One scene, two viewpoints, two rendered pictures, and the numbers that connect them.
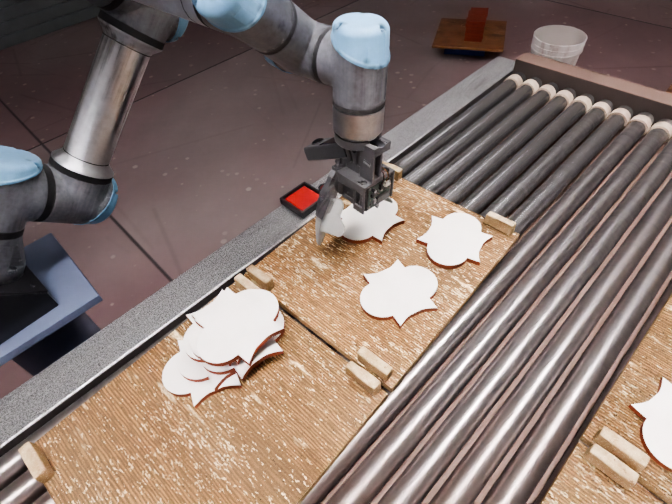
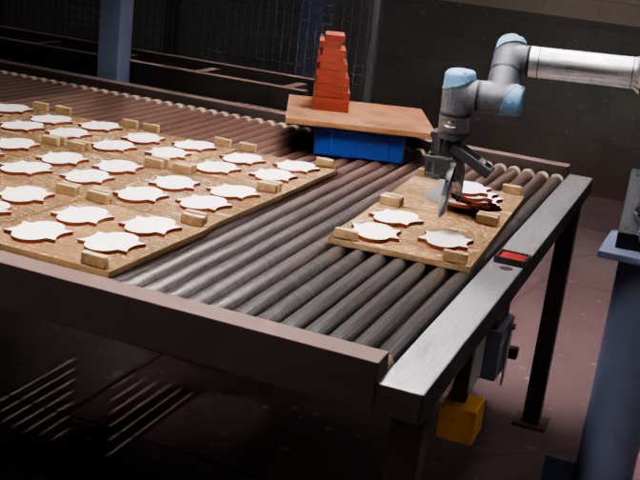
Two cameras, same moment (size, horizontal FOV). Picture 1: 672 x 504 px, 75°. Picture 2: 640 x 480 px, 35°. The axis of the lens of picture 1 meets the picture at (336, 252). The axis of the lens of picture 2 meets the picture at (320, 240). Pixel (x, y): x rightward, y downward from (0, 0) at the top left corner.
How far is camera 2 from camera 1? 2.98 m
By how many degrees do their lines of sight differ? 110
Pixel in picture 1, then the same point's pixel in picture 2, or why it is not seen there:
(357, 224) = (450, 235)
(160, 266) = not seen: outside the picture
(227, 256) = (529, 241)
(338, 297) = (431, 220)
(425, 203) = (409, 249)
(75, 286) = (620, 252)
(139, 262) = not seen: outside the picture
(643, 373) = (250, 203)
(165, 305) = (535, 228)
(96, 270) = not seen: outside the picture
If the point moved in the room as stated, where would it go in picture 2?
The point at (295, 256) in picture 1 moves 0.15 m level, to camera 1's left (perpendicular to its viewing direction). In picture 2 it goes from (477, 231) to (524, 230)
